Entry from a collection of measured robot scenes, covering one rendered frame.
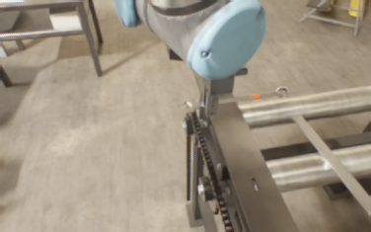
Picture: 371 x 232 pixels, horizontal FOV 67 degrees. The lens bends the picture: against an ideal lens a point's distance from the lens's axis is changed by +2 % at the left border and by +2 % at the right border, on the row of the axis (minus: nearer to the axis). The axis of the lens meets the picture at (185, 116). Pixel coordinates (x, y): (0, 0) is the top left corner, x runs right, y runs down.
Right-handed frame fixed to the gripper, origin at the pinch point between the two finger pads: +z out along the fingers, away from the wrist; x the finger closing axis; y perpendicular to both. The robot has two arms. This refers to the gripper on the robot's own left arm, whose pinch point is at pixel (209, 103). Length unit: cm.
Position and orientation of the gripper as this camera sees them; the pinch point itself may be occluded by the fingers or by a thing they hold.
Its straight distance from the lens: 64.3
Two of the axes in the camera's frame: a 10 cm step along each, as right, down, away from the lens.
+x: -1.9, -7.0, 6.9
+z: 0.1, 7.0, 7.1
